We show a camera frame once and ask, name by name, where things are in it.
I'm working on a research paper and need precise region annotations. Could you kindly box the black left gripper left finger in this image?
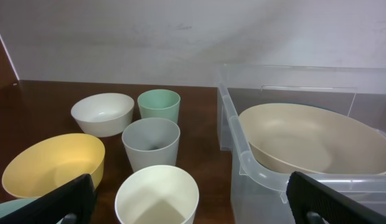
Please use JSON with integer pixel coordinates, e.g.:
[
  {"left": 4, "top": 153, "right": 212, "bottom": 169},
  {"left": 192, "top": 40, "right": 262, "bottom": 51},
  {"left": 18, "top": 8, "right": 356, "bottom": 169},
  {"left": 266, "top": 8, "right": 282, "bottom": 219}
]
[{"left": 0, "top": 174, "right": 97, "bottom": 224}]

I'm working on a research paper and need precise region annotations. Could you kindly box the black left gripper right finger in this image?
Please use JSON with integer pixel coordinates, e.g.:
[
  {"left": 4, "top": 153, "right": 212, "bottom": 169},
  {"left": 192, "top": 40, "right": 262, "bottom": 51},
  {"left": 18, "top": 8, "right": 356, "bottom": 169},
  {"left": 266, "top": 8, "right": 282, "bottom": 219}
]
[{"left": 286, "top": 172, "right": 386, "bottom": 224}]

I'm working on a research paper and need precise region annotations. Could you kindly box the beige large bowl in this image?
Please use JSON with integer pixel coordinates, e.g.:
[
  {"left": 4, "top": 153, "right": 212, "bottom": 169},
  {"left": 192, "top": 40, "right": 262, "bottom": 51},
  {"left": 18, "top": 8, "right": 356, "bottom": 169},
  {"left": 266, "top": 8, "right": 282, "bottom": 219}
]
[{"left": 239, "top": 103, "right": 386, "bottom": 175}]

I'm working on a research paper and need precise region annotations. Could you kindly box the dark blue large bowl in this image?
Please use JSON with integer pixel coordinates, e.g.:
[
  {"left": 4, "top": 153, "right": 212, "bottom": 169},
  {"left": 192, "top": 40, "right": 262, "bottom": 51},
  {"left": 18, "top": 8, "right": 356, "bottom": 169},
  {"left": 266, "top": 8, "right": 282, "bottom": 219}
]
[{"left": 290, "top": 103, "right": 345, "bottom": 115}]

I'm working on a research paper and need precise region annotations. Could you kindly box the yellow small bowl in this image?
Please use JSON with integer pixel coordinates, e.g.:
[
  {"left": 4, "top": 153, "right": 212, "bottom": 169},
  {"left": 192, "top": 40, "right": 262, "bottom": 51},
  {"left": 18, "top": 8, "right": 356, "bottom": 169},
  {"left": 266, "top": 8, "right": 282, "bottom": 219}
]
[{"left": 2, "top": 133, "right": 105, "bottom": 198}]

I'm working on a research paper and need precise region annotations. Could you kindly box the clear plastic storage bin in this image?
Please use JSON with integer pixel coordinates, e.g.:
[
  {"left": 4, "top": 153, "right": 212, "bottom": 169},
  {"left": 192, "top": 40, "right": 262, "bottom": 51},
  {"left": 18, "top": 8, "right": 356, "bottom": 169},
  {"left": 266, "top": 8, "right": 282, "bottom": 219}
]
[{"left": 215, "top": 64, "right": 386, "bottom": 223}]

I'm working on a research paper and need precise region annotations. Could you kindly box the mint green small bowl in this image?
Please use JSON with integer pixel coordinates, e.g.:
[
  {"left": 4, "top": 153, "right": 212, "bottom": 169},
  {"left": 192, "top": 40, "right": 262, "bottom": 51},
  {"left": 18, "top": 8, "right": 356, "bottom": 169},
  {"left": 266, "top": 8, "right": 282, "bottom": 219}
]
[{"left": 0, "top": 198, "right": 64, "bottom": 224}]

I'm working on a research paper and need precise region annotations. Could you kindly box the cream white cup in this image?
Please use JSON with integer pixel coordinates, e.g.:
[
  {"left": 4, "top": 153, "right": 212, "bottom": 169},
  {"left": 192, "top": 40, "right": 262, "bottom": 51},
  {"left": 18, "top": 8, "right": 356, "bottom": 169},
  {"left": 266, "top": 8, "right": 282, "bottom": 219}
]
[{"left": 115, "top": 165, "right": 200, "bottom": 224}]

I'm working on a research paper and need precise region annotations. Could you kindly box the white small bowl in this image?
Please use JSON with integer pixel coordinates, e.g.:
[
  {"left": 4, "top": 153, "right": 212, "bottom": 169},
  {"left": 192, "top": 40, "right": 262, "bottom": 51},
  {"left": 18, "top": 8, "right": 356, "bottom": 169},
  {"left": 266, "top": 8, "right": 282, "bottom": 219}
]
[{"left": 71, "top": 93, "right": 134, "bottom": 138}]

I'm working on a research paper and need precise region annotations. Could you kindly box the grey cup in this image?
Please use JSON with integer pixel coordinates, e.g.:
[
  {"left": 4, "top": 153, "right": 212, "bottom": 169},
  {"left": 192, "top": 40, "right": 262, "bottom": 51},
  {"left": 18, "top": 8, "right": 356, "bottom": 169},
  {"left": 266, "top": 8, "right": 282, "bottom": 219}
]
[{"left": 121, "top": 118, "right": 181, "bottom": 172}]

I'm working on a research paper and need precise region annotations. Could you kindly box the mint green cup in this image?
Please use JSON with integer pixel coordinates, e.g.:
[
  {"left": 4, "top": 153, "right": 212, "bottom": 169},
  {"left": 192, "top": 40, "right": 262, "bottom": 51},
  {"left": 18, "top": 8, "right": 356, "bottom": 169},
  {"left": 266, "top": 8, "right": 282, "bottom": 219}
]
[{"left": 138, "top": 89, "right": 181, "bottom": 123}]

